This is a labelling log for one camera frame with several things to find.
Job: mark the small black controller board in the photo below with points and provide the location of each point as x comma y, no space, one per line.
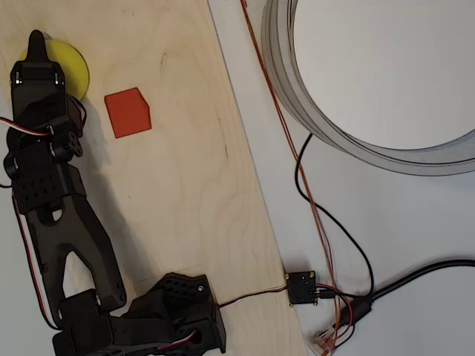
301,288

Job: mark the small white connector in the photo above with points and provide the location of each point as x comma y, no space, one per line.
323,341

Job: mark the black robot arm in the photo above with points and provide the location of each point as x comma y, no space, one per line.
78,237

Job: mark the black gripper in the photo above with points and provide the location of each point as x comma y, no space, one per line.
36,77

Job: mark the grey round lamp shade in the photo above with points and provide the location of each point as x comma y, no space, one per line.
289,92

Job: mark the yellow round sponge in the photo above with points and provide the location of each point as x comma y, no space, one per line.
72,70

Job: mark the light plywood board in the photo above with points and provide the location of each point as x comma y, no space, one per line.
178,167

